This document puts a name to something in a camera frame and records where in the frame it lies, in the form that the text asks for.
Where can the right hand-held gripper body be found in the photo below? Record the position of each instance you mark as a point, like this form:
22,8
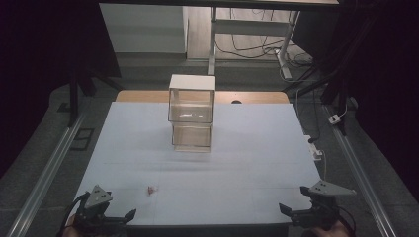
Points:
329,189

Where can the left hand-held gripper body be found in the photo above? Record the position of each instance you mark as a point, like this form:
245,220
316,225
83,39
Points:
97,197

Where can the small pink item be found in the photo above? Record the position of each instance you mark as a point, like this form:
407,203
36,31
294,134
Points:
151,190

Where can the clear two-drawer storage box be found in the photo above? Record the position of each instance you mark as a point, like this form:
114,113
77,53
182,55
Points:
191,113

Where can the person's right hand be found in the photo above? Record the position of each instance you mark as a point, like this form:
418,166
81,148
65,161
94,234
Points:
329,232

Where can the person's left hand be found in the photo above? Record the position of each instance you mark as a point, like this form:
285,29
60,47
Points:
68,231

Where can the white table mat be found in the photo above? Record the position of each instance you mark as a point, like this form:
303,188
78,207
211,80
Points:
230,177

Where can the white plug adapter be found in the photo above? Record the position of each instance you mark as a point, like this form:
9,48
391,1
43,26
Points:
334,119

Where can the black metal stand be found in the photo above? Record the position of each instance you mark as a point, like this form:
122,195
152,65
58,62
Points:
336,89
73,98

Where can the wooden table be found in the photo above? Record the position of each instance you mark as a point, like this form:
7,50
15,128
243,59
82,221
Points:
145,96

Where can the aluminium rail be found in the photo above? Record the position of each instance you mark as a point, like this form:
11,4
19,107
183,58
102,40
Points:
359,177
42,181

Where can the black floor socket frame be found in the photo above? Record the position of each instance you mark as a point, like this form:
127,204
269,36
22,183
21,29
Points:
82,139

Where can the white metal desk frame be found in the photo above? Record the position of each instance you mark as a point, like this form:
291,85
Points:
250,27

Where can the white wall panel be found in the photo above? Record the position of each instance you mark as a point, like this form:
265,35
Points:
141,29

